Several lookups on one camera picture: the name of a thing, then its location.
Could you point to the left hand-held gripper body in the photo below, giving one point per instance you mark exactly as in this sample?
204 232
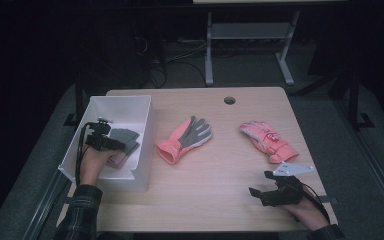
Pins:
101 141

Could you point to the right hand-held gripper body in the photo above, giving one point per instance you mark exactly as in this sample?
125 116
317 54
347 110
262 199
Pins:
286 190

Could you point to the pink glove with red print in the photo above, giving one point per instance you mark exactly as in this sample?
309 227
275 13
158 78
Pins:
270 141

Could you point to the white storage box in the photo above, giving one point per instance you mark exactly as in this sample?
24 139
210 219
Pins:
120 106

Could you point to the pink glove with grey palm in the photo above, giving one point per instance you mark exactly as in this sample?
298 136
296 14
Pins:
173 146

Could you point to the person's left hand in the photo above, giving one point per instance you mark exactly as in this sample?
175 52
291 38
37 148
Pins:
93 163

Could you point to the person's right hand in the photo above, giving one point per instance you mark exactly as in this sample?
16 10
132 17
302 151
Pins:
305 211

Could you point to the black metal stand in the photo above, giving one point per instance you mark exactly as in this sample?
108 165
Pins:
354 100
79 100

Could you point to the white metal stand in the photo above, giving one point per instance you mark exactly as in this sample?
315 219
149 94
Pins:
246 30

